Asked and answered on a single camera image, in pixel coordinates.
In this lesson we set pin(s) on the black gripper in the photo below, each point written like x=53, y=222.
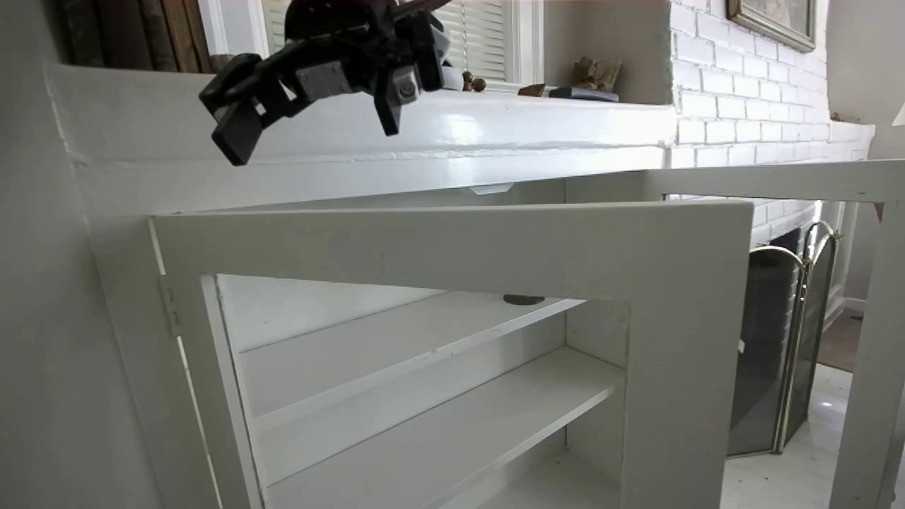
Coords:
x=368, y=33

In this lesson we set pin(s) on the white glass cabinet door with knob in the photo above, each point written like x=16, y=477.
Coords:
x=679, y=376

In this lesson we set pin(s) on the white built-in cabinet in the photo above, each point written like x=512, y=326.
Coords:
x=518, y=123

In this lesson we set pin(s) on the metal door hinge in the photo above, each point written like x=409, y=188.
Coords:
x=171, y=306

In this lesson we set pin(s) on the small dark door knob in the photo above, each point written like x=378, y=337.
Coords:
x=525, y=300

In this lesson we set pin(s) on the white vase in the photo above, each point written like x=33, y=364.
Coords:
x=450, y=81

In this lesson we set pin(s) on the small brown figurine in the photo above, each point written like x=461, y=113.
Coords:
x=470, y=82

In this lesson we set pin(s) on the row of dark brown books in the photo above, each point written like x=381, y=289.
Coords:
x=123, y=33

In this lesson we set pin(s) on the flat dark book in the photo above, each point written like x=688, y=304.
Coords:
x=583, y=95

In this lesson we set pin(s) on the tan decor figure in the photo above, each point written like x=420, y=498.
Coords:
x=594, y=75

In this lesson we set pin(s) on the framed wall picture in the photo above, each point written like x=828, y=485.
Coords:
x=772, y=19

